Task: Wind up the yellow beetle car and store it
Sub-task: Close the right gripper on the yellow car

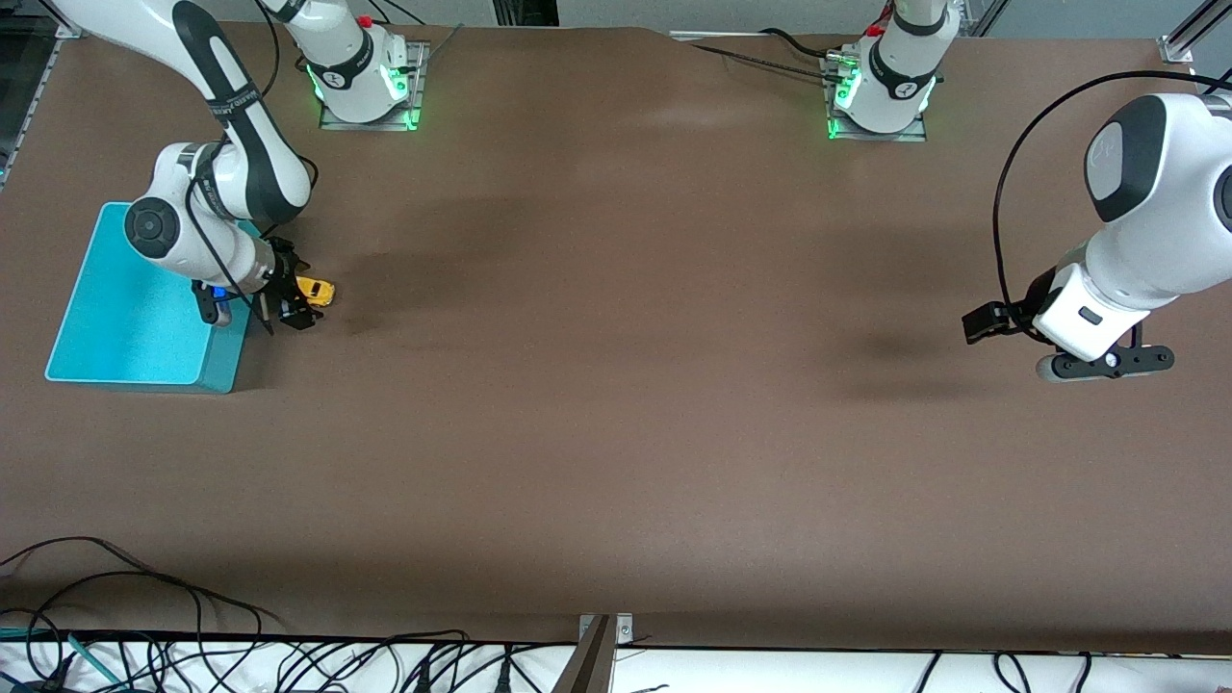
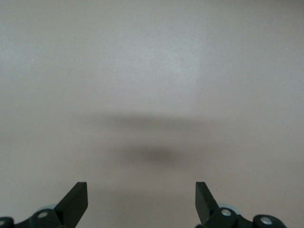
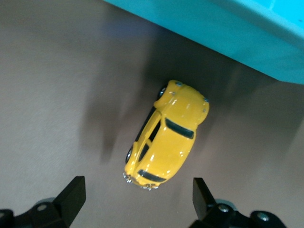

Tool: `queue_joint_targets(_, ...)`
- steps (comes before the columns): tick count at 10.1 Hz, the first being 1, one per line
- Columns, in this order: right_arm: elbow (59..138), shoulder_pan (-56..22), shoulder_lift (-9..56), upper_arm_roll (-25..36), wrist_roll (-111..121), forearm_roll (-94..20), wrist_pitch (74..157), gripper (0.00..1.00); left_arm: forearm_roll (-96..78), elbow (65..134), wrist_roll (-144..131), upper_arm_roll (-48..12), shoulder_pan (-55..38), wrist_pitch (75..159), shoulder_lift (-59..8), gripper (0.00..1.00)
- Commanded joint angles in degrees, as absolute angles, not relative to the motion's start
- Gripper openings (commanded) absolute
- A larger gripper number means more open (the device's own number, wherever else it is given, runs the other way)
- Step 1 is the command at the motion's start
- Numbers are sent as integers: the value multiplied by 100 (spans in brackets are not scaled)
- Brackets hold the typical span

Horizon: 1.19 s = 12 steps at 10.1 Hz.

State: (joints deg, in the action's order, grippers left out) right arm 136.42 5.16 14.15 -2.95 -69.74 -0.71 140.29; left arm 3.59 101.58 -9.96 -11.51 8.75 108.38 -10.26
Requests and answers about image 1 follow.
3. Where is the teal cable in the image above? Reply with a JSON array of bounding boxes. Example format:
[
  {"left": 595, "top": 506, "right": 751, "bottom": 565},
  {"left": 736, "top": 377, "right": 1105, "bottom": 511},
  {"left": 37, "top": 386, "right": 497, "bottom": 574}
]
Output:
[{"left": 0, "top": 626, "right": 121, "bottom": 686}]

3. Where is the turquoise plastic bin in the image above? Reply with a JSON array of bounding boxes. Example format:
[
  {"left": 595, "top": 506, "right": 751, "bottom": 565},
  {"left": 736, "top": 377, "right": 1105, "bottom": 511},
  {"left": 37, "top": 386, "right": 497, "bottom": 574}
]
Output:
[{"left": 44, "top": 200, "right": 270, "bottom": 396}]

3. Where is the black loose cable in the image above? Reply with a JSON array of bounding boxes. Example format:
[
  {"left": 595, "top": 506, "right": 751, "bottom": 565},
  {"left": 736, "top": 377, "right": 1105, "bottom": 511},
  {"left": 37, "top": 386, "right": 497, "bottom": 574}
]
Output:
[
  {"left": 0, "top": 536, "right": 285, "bottom": 627},
  {"left": 0, "top": 573, "right": 263, "bottom": 638}
]

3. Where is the black braided base cable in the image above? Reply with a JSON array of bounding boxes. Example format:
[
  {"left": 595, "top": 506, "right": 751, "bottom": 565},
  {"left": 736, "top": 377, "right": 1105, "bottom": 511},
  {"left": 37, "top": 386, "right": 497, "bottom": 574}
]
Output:
[{"left": 689, "top": 42, "right": 840, "bottom": 84}]

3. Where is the black frame post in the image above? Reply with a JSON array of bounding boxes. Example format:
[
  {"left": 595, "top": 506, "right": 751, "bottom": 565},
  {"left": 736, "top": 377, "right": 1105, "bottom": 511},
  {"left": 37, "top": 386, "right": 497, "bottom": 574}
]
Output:
[{"left": 493, "top": 0, "right": 559, "bottom": 28}]

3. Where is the dark grey metal post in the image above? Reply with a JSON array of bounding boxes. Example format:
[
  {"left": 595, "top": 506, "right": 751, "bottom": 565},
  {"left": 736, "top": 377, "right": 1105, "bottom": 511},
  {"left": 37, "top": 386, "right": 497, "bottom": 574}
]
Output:
[{"left": 552, "top": 616, "right": 617, "bottom": 693}]

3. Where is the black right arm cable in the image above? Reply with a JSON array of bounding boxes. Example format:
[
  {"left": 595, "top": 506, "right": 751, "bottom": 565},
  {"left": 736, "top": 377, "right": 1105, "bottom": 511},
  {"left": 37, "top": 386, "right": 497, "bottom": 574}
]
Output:
[{"left": 183, "top": 0, "right": 321, "bottom": 338}]

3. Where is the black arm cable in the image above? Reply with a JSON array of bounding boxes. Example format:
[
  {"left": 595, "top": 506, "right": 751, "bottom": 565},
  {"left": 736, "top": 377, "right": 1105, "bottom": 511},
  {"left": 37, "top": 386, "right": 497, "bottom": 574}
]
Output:
[
  {"left": 993, "top": 69, "right": 1232, "bottom": 333},
  {"left": 183, "top": 0, "right": 321, "bottom": 338}
]

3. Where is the black smooth base cable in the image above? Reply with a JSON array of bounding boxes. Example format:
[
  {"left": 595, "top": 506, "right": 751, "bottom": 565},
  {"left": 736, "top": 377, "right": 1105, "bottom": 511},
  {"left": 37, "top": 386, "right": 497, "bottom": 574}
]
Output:
[{"left": 758, "top": 27, "right": 858, "bottom": 57}]

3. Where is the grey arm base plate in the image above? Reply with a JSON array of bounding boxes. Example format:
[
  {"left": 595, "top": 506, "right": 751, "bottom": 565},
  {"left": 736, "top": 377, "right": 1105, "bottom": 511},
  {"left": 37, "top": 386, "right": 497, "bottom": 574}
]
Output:
[
  {"left": 821, "top": 53, "right": 931, "bottom": 144},
  {"left": 319, "top": 40, "right": 430, "bottom": 132}
]

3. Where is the small metal bracket plate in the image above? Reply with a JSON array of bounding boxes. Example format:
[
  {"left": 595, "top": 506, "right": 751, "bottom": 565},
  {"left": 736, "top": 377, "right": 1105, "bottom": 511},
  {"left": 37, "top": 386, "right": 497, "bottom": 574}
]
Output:
[{"left": 579, "top": 613, "right": 635, "bottom": 646}]

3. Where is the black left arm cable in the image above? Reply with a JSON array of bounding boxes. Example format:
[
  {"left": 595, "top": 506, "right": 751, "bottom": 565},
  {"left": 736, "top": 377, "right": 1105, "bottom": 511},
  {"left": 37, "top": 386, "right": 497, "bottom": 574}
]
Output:
[{"left": 993, "top": 69, "right": 1232, "bottom": 333}]

